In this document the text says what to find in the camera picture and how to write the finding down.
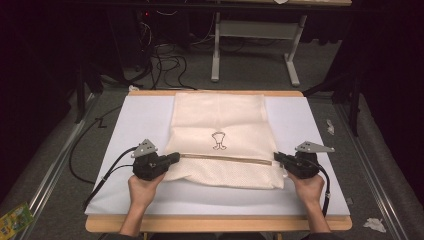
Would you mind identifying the aluminium floor rail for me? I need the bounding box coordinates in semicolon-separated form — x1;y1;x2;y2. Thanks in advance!
19;92;101;234
334;102;407;240

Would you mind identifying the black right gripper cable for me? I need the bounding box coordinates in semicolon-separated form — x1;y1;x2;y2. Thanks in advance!
315;163;332;218

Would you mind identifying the person's right hand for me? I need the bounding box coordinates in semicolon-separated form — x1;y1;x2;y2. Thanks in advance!
287;172;326;207

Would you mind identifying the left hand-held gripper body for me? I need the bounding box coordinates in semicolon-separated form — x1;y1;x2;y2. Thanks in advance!
130;138;172;182

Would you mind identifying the black metal stand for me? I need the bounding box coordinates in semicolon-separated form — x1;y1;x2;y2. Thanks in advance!
73;59;105;125
301;63;364;138

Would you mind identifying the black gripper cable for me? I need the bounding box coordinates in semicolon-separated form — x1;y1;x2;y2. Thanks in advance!
82;145;139;211
101;163;136;183
315;163;332;218

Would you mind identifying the wooden table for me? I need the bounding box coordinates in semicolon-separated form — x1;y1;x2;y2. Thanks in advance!
84;89;353;234

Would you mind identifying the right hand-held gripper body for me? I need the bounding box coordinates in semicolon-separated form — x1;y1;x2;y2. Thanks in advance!
281;140;336;180

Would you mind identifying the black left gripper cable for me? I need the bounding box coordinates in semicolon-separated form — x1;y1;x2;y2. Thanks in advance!
101;163;136;183
82;145;139;211

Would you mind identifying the dark computer case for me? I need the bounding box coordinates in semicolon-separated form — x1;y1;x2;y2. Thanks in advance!
134;7;192;46

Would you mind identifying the white table cover sheet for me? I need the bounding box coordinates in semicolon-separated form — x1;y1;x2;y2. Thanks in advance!
84;94;351;217

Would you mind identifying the green printed packet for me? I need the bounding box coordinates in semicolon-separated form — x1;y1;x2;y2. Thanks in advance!
0;201;36;240

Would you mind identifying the crumpled white paper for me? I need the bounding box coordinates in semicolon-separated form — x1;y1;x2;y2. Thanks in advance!
362;217;388;234

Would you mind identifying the white metal desk frame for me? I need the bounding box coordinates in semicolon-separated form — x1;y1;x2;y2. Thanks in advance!
210;12;308;88

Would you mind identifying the tangle of black cables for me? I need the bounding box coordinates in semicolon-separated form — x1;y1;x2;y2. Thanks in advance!
123;9;218;92

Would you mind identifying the black floor cable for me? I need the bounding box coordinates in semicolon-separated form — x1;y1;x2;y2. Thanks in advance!
68;105;124;185

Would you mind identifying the person's left hand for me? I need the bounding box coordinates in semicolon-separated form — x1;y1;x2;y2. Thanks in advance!
127;172;166;210

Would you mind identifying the white mesh laundry bag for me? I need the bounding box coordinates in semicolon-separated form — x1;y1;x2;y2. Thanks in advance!
163;91;288;190

